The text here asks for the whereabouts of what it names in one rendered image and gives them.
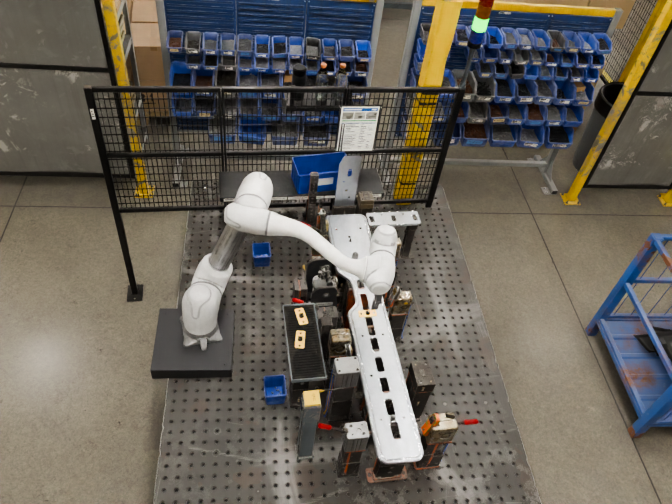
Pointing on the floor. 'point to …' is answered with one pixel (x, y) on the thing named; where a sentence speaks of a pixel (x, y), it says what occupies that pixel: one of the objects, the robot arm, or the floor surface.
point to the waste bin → (596, 120)
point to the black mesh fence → (252, 145)
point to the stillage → (640, 342)
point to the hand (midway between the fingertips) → (371, 295)
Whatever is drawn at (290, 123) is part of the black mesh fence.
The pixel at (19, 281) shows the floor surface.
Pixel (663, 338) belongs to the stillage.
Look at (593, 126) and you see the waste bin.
